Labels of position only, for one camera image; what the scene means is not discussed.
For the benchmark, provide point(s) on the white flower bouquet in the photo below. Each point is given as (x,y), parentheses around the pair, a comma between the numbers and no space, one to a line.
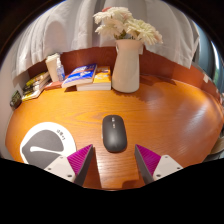
(133,28)

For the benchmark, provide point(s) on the dark green mug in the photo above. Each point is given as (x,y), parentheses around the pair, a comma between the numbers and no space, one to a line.
(15,99)

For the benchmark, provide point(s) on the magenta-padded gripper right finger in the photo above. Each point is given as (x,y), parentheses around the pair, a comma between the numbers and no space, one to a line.
(163,166)

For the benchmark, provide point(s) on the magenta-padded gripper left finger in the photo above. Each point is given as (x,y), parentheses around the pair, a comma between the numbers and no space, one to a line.
(63,166)

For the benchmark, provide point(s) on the flat red book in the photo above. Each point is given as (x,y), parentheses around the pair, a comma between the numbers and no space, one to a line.
(53,85)

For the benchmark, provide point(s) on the black computer mouse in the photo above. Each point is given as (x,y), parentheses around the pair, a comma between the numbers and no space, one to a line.
(114,135)

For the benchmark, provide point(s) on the orange yellow book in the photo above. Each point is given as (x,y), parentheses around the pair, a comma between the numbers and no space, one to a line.
(101,78)

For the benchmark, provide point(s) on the blue book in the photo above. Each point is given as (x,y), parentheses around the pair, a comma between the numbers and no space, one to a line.
(81,75)

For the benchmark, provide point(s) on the white tissue container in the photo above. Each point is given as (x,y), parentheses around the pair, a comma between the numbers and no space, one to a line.
(52,66)

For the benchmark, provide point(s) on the dark glass window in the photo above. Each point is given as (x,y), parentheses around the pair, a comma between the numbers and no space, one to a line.
(208,53)

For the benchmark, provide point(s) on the stack of yellow black books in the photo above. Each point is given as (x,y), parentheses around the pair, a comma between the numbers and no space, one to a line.
(35,86)

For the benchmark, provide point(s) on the white wall socket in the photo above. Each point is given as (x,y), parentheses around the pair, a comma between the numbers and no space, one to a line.
(206,78)

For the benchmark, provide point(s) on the round white grey mouse pad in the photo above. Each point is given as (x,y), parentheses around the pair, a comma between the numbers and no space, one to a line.
(41,143)

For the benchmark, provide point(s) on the clear sanitizer bottle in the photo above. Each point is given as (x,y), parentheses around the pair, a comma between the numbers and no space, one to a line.
(60,71)

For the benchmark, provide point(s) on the white curtain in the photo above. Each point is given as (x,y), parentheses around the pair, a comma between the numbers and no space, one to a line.
(63,30)

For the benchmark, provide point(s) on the white ceramic vase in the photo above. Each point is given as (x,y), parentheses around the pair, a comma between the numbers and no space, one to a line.
(126,70)

